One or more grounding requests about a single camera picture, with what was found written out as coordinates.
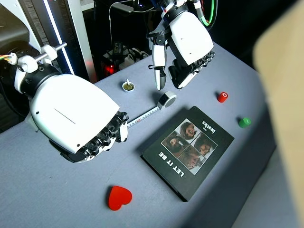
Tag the grey and black tape measure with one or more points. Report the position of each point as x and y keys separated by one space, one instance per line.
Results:
x=167 y=98

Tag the black Let It Be album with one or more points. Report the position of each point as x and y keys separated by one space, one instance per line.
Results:
x=166 y=164

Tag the blurred beige board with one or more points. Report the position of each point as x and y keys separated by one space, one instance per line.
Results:
x=285 y=95

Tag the black power adapter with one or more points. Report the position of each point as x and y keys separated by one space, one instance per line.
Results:
x=117 y=48

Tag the red toy cylinder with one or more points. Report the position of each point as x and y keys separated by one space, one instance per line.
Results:
x=222 y=97

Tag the power strip with plugs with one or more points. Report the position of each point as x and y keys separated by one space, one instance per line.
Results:
x=133 y=57

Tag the grey table cloth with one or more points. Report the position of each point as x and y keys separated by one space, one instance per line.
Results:
x=59 y=190

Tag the small bowl with spoon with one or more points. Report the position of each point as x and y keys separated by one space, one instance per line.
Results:
x=128 y=87

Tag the green toy cylinder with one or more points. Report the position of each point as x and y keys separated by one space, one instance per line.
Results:
x=244 y=122

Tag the red heart block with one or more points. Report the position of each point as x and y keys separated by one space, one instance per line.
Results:
x=118 y=197

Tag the white column with light strip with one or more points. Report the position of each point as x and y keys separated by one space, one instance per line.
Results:
x=76 y=35

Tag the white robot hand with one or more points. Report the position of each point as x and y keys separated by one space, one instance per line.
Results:
x=190 y=40
x=71 y=111

